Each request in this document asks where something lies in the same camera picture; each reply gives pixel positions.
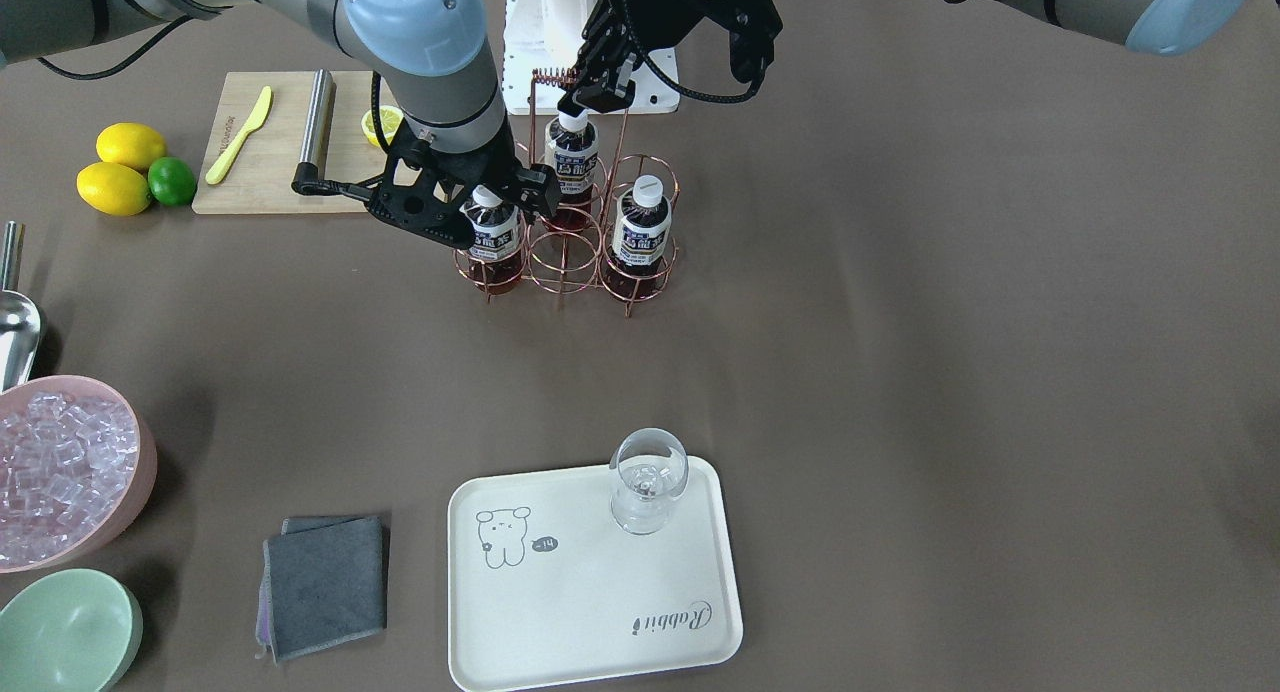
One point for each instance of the bamboo cutting board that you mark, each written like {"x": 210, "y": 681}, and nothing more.
{"x": 260, "y": 180}

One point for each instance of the steel ice scoop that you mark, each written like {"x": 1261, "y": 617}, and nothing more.
{"x": 22, "y": 325}

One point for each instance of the grey folded cloth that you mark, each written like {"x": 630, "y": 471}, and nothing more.
{"x": 323, "y": 584}

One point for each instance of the steel muddler black tip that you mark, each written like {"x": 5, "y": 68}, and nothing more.
{"x": 314, "y": 132}

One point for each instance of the pink bowl of ice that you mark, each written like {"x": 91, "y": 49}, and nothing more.
{"x": 79, "y": 464}

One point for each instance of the cream rabbit tray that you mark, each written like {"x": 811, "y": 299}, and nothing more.
{"x": 546, "y": 589}

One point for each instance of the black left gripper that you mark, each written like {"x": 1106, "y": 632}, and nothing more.
{"x": 643, "y": 14}

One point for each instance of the clear wine glass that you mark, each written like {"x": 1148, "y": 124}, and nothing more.
{"x": 649, "y": 474}

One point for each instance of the upper whole lemon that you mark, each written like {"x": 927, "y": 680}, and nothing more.
{"x": 134, "y": 145}

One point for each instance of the whole lemon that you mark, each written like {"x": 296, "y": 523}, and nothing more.
{"x": 113, "y": 189}
{"x": 134, "y": 145}

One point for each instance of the tea bottle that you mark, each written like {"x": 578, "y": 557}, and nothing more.
{"x": 639, "y": 239}
{"x": 495, "y": 242}
{"x": 572, "y": 148}

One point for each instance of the half lemon slice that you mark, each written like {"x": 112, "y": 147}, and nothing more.
{"x": 381, "y": 125}

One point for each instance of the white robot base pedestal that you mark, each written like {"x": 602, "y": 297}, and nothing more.
{"x": 547, "y": 35}

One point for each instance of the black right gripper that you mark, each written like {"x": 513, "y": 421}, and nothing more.
{"x": 497, "y": 164}

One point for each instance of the lower whole lemon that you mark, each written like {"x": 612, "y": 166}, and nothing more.
{"x": 113, "y": 189}

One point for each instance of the green lime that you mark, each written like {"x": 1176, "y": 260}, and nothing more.
{"x": 171, "y": 182}

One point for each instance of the mint green bowl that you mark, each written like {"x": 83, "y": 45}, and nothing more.
{"x": 76, "y": 630}

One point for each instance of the yellow plastic knife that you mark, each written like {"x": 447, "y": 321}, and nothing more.
{"x": 253, "y": 123}

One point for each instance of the copper wire bottle basket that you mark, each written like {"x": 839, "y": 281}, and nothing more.
{"x": 565, "y": 259}

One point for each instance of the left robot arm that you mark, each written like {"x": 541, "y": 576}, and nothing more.
{"x": 1158, "y": 27}

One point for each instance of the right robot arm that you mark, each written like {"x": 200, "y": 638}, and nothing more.
{"x": 434, "y": 56}

